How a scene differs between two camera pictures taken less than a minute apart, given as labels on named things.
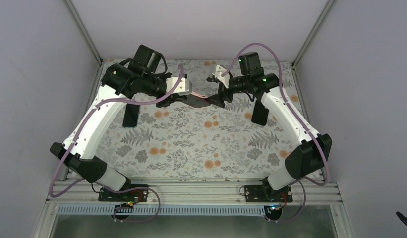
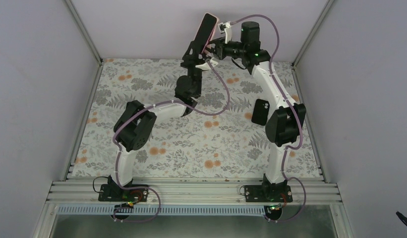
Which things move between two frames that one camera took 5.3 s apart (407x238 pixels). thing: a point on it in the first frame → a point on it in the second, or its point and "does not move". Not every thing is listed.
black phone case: x=260 y=113 does not move
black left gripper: x=175 y=97 → x=192 y=59
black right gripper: x=216 y=97 → x=218 y=48
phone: x=196 y=100 → x=205 y=31
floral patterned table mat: x=195 y=118 does not move
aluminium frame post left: x=84 y=31 does not move
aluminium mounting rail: x=191 y=192 does not move
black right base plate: x=265 y=193 does not move
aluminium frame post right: x=313 y=32 does not move
